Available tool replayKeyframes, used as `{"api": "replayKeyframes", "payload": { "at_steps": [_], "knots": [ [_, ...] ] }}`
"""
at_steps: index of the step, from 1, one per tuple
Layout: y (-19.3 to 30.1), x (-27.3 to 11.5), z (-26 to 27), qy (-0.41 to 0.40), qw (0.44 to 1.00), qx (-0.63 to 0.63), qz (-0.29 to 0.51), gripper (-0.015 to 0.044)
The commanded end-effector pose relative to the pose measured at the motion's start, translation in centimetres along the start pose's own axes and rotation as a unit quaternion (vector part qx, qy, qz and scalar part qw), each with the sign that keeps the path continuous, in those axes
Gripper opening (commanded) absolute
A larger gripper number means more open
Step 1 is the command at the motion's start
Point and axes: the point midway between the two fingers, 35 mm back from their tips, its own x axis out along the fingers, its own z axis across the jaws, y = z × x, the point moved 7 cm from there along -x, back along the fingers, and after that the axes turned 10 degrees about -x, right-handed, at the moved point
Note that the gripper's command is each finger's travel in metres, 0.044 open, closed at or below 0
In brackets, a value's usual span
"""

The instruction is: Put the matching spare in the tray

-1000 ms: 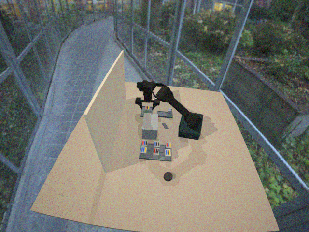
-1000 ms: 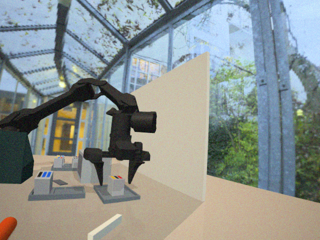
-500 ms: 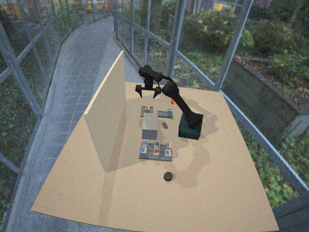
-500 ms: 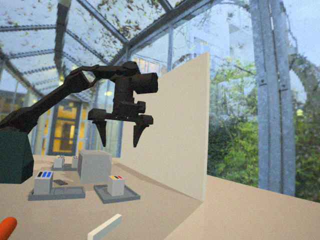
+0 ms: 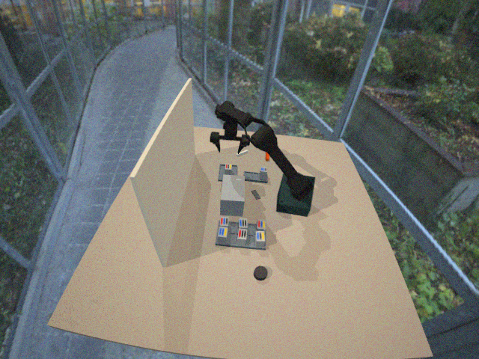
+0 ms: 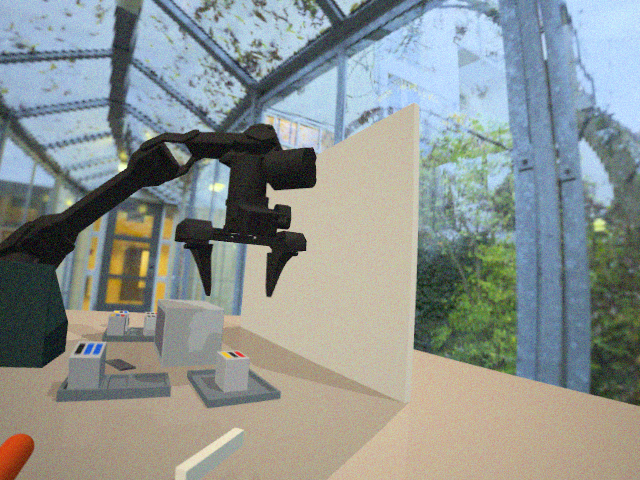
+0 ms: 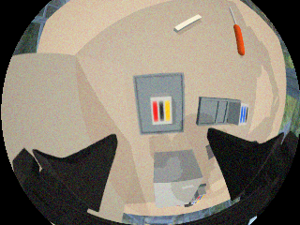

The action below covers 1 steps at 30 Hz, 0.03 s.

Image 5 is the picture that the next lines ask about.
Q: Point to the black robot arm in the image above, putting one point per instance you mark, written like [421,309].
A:
[265,140]

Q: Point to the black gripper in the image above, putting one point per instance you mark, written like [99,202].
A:
[230,134]

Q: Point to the dark grey short cylinder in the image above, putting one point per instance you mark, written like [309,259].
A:
[260,273]

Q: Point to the beige flat panel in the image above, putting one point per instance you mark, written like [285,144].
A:
[160,177]

